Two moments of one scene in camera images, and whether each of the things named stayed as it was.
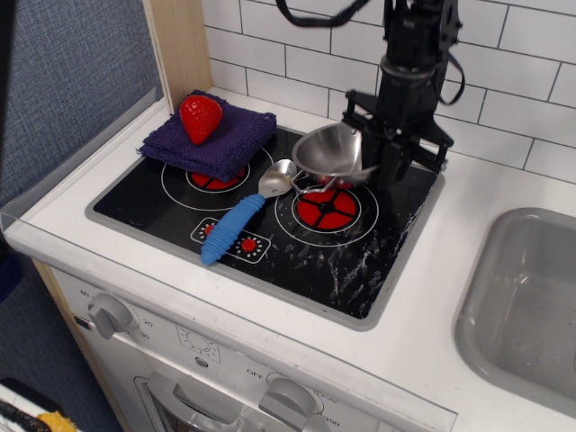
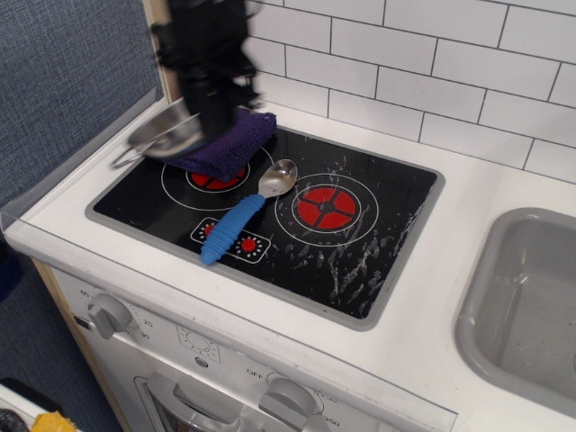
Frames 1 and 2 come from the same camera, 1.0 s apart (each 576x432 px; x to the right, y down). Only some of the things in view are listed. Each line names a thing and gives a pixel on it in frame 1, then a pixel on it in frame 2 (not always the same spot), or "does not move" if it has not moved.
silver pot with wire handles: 327,154 to 172,130
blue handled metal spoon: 276,177 does not move
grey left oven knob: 108,315 does not move
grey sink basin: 516,317 does not move
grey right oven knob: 289,401 does not move
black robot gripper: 400,114 to 204,40
